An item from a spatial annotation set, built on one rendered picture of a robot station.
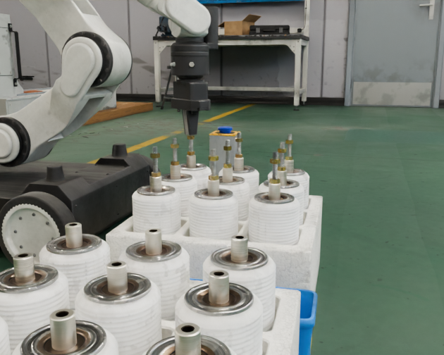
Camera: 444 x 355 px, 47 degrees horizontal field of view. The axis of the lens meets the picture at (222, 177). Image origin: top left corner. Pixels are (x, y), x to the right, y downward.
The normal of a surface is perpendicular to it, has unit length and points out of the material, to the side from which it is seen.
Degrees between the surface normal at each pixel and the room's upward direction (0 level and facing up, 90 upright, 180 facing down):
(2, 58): 90
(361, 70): 90
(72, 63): 90
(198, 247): 90
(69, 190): 46
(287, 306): 0
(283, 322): 0
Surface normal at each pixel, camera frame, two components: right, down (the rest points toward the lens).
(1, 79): 0.96, 0.06
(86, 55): -0.28, 0.22
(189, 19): 0.38, 0.21
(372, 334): 0.00, -0.97
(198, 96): 0.57, 0.18
